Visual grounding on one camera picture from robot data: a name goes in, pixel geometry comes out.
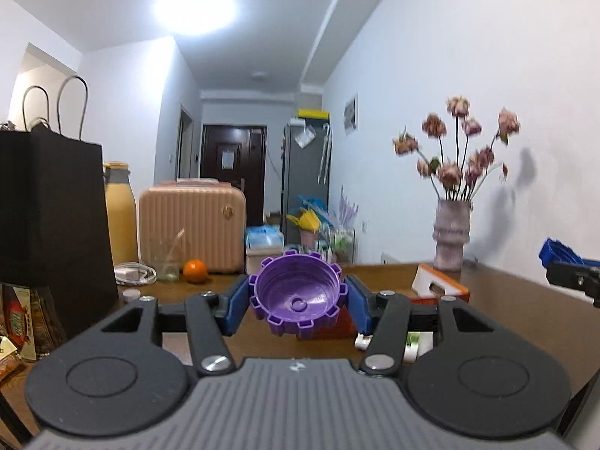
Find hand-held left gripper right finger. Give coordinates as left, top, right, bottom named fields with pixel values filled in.
left=344, top=276, right=498, bottom=378

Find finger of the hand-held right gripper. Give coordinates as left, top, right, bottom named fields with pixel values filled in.
left=546, top=259, right=600, bottom=309

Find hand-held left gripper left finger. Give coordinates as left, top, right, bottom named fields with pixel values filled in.
left=96, top=276, right=250, bottom=378

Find purple gear-shaped cap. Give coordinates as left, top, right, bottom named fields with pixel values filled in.
left=247, top=251, right=348, bottom=341

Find orange white cardboard box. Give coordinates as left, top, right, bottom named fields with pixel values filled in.
left=309, top=263, right=471, bottom=338

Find orange fruit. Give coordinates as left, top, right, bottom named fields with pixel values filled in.
left=183, top=259, right=209, bottom=284

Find bin with blue bag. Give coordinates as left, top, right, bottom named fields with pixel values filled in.
left=246, top=226, right=286, bottom=257

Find white green tube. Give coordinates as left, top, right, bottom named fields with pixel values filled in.
left=354, top=330, right=434, bottom=365

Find clear glass cup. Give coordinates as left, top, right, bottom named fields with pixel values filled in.
left=150, top=229, right=186, bottom=282

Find pink ribbed suitcase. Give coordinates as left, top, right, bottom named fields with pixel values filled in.
left=138, top=179, right=247, bottom=273

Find purple feathery decoration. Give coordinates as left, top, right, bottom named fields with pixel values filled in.
left=337, top=186, right=361, bottom=228

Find yellow watering can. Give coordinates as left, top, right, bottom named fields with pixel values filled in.
left=287, top=211, right=320, bottom=233

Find pink ceramic vase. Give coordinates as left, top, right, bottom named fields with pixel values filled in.
left=432, top=199, right=472, bottom=273

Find dark brown door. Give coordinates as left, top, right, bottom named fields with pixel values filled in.
left=201, top=124, right=267, bottom=226

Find grey refrigerator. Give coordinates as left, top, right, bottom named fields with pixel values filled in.
left=281, top=122, right=332, bottom=247

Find yellow bottle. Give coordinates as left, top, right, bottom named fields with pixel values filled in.
left=103, top=162, right=140, bottom=268

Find white folded umbrella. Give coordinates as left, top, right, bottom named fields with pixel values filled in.
left=317, top=123, right=332, bottom=184

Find dried pink flowers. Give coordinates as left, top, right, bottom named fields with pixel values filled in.
left=393, top=96, right=522, bottom=203

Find side room door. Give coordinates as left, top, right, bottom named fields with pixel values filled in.
left=178, top=105, right=196, bottom=179

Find black paper bag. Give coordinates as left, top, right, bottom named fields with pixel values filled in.
left=0, top=75, right=120, bottom=338

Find colourful snack packet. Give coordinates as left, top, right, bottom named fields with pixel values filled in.
left=0, top=283, right=66, bottom=380

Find round ceiling light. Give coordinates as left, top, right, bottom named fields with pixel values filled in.
left=154, top=0, right=237, bottom=36

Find wire storage rack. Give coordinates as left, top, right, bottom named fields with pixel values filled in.
left=319, top=227, right=357, bottom=264

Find white charger with cable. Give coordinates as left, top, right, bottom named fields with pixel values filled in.
left=115, top=262, right=157, bottom=286

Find wall poster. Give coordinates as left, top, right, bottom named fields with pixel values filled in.
left=343, top=96, right=359, bottom=136

